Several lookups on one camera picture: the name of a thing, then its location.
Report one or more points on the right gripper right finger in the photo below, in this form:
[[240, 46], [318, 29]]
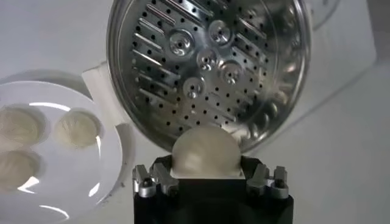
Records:
[[274, 185]]

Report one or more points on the white steamed baozi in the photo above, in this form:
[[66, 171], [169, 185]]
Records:
[[77, 129], [207, 152], [18, 125], [16, 170]]

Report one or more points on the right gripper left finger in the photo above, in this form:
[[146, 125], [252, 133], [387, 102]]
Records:
[[146, 185]]

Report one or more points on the white round plate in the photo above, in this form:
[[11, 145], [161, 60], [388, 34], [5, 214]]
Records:
[[70, 182]]

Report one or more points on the stainless steel steamer basket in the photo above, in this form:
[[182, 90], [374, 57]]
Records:
[[213, 94]]

